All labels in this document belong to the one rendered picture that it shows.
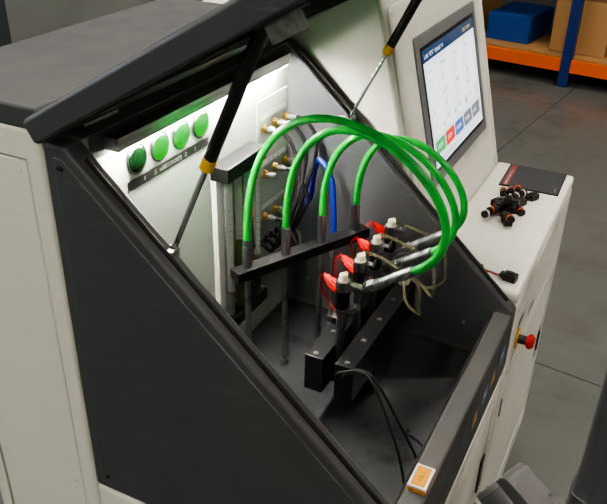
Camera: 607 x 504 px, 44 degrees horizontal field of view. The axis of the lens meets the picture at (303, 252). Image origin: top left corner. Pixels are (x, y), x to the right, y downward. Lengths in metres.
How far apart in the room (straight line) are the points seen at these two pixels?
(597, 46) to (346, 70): 5.11
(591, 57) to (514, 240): 4.81
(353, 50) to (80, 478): 0.98
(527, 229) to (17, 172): 1.23
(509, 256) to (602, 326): 1.70
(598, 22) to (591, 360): 3.83
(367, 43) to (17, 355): 0.89
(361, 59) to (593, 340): 2.06
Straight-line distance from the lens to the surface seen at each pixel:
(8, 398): 1.51
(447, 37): 1.90
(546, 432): 2.85
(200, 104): 1.30
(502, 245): 1.85
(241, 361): 1.08
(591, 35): 6.62
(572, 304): 3.57
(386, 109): 1.60
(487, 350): 1.54
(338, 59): 1.61
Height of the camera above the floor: 1.85
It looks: 30 degrees down
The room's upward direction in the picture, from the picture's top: 1 degrees clockwise
